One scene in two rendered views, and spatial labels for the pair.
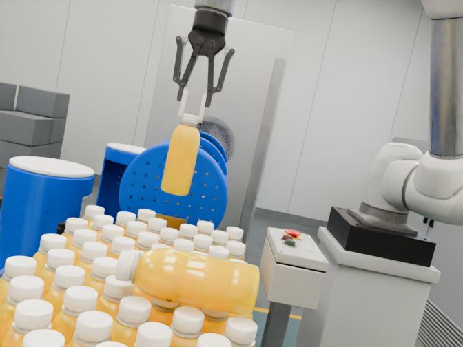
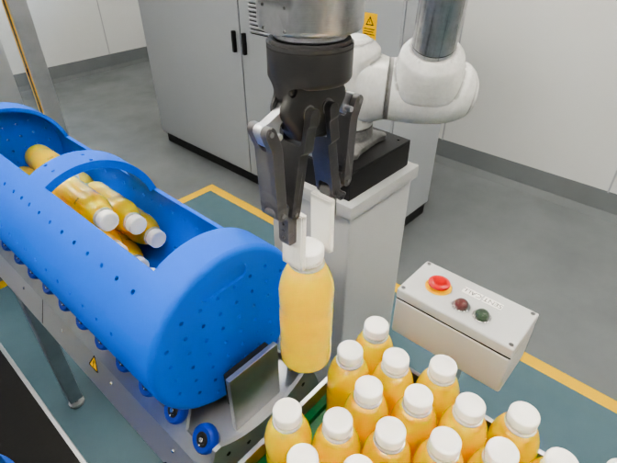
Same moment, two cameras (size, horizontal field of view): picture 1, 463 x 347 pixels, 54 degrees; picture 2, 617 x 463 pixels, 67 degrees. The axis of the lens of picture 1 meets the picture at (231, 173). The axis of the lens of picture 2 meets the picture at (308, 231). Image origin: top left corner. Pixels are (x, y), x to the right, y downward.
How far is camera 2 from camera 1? 0.89 m
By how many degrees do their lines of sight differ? 51
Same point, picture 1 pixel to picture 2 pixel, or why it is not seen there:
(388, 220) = (365, 139)
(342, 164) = not seen: outside the picture
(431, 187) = (429, 96)
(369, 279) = (372, 212)
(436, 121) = (440, 18)
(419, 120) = not seen: outside the picture
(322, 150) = not seen: outside the picture
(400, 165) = (373, 73)
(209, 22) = (342, 73)
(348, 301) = (360, 242)
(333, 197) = (51, 29)
